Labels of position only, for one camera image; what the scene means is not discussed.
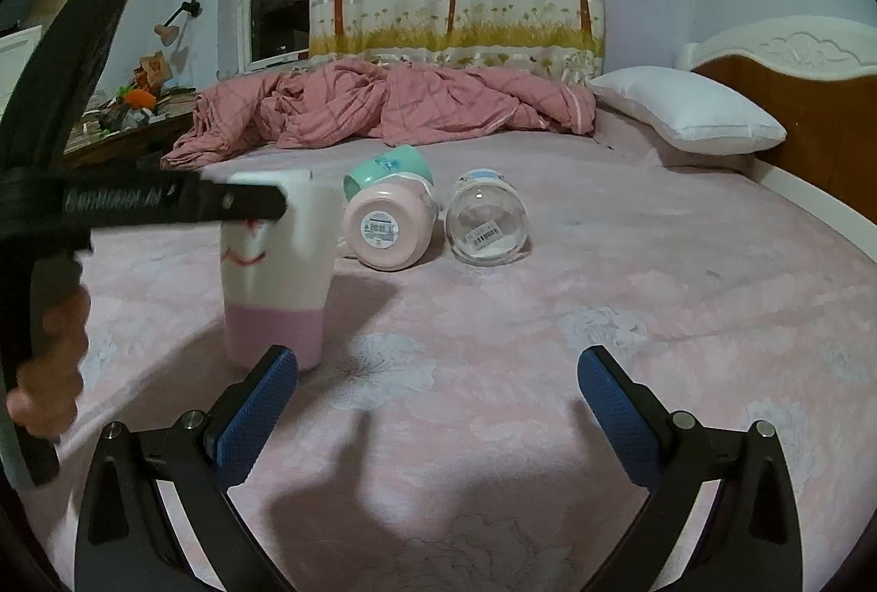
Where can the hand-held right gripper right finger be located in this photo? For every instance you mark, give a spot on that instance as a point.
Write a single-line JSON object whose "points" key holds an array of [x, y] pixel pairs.
{"points": [[616, 410]]}

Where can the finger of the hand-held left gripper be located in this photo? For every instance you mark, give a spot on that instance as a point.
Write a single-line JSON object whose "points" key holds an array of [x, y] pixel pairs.
{"points": [[178, 200]]}

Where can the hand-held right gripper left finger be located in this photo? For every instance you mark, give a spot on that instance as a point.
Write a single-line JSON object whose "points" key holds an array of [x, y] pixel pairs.
{"points": [[257, 407]]}

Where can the white and pink cup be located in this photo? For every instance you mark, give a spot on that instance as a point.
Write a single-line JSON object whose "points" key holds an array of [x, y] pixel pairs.
{"points": [[274, 297]]}

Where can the green cup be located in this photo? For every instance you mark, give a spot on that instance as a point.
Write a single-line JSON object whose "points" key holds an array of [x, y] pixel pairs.
{"points": [[390, 164]]}

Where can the clear glass cup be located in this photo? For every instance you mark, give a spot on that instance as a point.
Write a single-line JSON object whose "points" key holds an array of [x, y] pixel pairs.
{"points": [[488, 218]]}

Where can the person's left hand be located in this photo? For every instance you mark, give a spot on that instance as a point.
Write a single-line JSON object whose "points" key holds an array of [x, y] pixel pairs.
{"points": [[51, 369]]}

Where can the cluttered wooden desk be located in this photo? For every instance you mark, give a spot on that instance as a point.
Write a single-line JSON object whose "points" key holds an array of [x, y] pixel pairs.
{"points": [[116, 126]]}

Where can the pink floral bed sheet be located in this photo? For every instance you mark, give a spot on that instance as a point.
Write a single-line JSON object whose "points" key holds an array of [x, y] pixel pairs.
{"points": [[521, 400]]}

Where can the orange toy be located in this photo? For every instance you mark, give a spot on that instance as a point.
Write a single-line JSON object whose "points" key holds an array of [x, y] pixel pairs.
{"points": [[139, 97]]}

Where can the pink checked quilt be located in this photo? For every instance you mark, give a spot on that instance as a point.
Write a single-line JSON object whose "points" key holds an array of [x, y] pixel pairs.
{"points": [[384, 102]]}

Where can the white pillow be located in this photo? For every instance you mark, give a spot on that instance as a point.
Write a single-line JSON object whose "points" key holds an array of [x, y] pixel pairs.
{"points": [[685, 109]]}

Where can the white and wooden headboard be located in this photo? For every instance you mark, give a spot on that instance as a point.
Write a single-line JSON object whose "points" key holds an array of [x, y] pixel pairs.
{"points": [[801, 85]]}

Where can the pink wall lamp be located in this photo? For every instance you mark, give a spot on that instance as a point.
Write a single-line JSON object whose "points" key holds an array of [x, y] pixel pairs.
{"points": [[175, 23]]}

